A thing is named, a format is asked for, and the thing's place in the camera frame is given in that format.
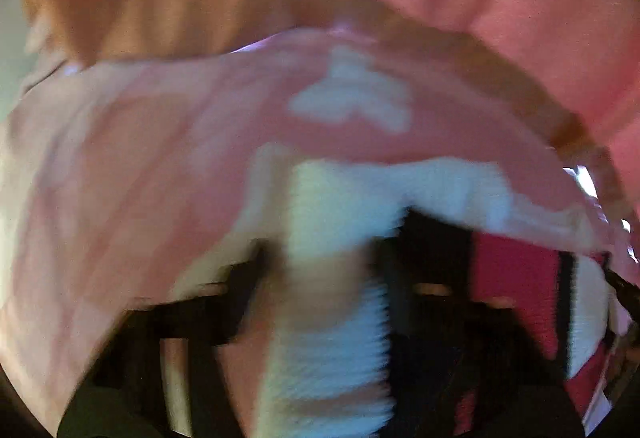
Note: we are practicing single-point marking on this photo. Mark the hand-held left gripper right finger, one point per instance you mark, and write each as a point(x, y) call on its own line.
point(430, 263)

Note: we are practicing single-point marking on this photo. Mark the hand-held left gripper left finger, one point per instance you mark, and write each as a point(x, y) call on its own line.
point(241, 295)

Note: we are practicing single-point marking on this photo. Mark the pink garment with white print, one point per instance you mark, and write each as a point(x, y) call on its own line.
point(165, 158)

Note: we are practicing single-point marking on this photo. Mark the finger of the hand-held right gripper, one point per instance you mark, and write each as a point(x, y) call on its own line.
point(625, 289)

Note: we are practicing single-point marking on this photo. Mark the red cloth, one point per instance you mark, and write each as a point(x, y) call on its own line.
point(515, 283)

